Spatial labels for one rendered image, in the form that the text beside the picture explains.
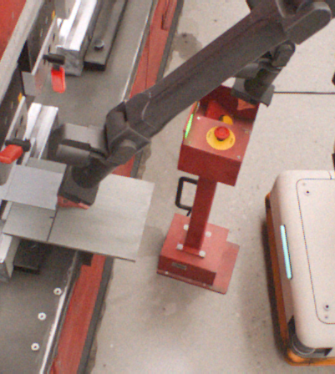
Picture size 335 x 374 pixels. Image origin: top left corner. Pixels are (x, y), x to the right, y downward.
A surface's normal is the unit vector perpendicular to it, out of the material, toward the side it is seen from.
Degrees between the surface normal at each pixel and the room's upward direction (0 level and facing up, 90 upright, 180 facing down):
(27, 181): 0
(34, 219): 0
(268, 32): 90
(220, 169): 90
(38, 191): 0
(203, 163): 90
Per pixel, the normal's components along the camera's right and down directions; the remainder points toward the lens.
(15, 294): 0.07, -0.52
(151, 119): 0.25, 0.65
